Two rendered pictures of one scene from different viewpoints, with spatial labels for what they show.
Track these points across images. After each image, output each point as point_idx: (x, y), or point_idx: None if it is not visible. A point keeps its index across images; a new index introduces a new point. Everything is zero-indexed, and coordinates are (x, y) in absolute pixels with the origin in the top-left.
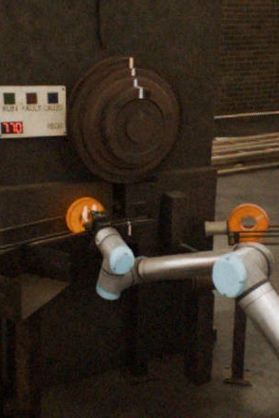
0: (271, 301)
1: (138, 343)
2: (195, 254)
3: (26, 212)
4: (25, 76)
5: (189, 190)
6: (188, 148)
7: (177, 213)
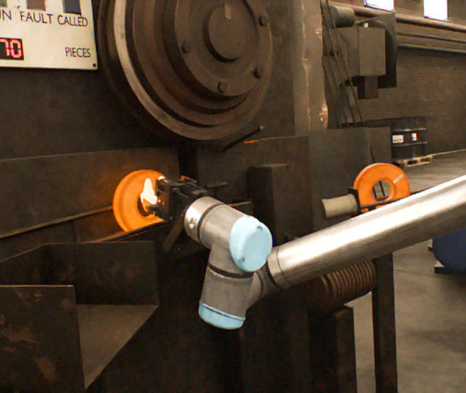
0: None
1: None
2: (386, 207)
3: (40, 202)
4: None
5: None
6: (267, 108)
7: (280, 191)
